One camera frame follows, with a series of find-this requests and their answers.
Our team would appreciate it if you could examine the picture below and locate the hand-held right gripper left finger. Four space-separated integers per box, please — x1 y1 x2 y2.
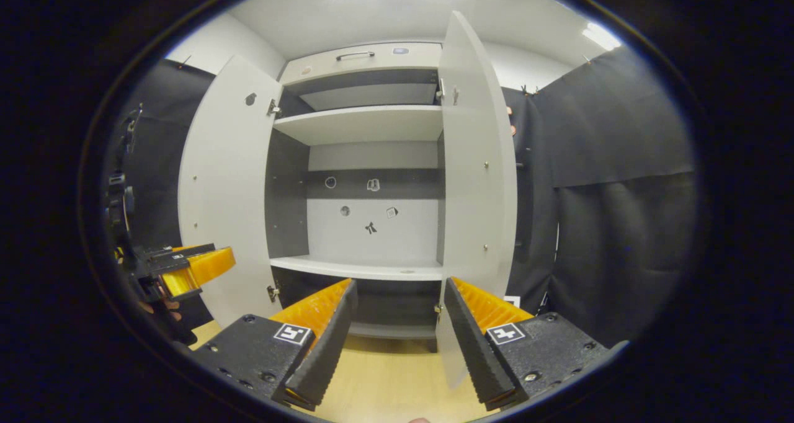
191 278 359 411

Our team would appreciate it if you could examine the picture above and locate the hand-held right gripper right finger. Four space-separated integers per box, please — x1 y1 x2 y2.
444 277 613 411

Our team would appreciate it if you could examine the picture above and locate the shoe cabinet door checkered sticker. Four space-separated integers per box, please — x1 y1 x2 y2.
178 54 283 329

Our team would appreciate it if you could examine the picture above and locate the beige double-door shoe cabinet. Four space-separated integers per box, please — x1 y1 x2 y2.
265 42 447 354

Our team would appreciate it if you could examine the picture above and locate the shoe cabinet door box sticker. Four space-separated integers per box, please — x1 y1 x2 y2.
434 11 520 390

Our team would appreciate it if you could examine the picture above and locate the white cabinet shelf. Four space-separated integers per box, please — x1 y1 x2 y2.
273 105 444 146
270 256 444 281

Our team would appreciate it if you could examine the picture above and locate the beige cabinet drawer front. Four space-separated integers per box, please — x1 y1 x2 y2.
279 42 443 86

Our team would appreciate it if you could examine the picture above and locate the black backdrop cloth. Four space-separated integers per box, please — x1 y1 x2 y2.
499 43 698 349
115 57 218 331

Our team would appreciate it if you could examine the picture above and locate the small ceiling light panel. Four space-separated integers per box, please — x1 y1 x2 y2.
582 22 622 51

